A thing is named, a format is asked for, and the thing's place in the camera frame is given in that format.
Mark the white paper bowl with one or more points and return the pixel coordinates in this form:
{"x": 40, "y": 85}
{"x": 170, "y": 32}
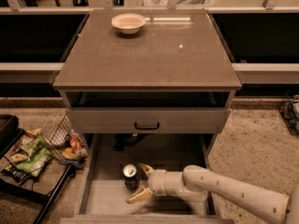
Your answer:
{"x": 128, "y": 23}

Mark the black drawer handle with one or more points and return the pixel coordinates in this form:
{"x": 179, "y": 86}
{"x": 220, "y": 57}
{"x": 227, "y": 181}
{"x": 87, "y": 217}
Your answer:
{"x": 139, "y": 126}

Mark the open grey middle drawer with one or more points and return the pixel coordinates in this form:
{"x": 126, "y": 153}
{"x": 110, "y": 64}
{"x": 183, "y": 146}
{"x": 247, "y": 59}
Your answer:
{"x": 101, "y": 199}

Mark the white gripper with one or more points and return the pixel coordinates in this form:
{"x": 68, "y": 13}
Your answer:
{"x": 158, "y": 181}

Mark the green chip bag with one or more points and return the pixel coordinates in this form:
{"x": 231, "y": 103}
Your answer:
{"x": 34, "y": 166}

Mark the black snack tray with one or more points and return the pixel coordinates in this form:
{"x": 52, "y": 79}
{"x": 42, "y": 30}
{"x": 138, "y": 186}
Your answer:
{"x": 11, "y": 139}

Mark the closed grey top drawer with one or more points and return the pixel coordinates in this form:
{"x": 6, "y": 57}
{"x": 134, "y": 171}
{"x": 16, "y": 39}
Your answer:
{"x": 172, "y": 120}

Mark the orange fruit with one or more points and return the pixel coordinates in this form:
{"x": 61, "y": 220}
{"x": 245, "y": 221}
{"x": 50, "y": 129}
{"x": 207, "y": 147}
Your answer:
{"x": 68, "y": 150}

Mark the red snack can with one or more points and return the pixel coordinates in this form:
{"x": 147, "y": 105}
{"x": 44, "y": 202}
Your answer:
{"x": 75, "y": 143}

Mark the dark blue snack bag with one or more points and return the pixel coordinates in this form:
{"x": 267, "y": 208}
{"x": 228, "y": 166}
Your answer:
{"x": 18, "y": 175}

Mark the blue pepsi can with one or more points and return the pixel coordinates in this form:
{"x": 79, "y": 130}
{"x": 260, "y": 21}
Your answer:
{"x": 130, "y": 176}

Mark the grey drawer cabinet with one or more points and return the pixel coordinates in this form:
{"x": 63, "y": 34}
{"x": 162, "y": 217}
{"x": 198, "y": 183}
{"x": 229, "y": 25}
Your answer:
{"x": 176, "y": 60}

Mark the light green snack bag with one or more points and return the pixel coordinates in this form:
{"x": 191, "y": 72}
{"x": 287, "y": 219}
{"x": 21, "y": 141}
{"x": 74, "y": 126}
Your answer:
{"x": 34, "y": 146}

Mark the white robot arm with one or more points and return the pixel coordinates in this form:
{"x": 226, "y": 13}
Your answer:
{"x": 192, "y": 184}

